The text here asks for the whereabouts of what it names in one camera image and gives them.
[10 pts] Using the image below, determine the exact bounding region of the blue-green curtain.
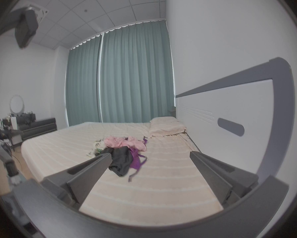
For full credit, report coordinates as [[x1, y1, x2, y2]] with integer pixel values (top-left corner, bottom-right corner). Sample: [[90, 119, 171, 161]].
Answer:
[[99, 19, 176, 123], [65, 37, 102, 127]]

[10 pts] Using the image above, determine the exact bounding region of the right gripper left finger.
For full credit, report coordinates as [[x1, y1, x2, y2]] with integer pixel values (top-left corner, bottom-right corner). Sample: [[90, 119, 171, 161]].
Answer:
[[41, 153, 113, 206]]

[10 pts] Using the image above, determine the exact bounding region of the purple garment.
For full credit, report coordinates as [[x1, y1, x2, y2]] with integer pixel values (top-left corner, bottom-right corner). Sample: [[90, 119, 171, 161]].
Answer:
[[128, 137, 149, 182]]

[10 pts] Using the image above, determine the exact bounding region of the round white mirror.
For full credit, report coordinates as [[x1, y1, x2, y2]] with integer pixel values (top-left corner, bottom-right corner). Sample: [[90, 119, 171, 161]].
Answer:
[[10, 95, 25, 115]]

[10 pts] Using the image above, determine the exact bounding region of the cream pillow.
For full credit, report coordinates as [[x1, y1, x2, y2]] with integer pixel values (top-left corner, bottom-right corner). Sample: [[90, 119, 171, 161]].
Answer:
[[148, 116, 187, 137]]

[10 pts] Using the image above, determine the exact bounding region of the white printed pyjama top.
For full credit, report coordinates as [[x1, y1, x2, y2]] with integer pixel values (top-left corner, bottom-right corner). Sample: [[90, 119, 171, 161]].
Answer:
[[86, 139, 107, 158]]

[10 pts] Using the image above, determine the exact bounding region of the black T-shirt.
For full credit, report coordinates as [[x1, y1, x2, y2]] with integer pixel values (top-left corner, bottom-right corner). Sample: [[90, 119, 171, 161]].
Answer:
[[99, 146, 134, 177]]

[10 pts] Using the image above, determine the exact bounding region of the pink garment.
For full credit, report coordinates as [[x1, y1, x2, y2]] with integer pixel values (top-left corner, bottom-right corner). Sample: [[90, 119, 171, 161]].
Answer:
[[102, 135, 148, 151]]

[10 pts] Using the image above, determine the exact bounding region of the bed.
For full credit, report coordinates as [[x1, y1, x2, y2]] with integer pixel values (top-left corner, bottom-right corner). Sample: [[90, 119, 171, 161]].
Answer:
[[21, 57, 295, 226]]

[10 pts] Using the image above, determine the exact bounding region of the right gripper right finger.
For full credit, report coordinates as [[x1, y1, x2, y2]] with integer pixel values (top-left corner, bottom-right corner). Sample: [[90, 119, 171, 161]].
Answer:
[[189, 151, 260, 206]]

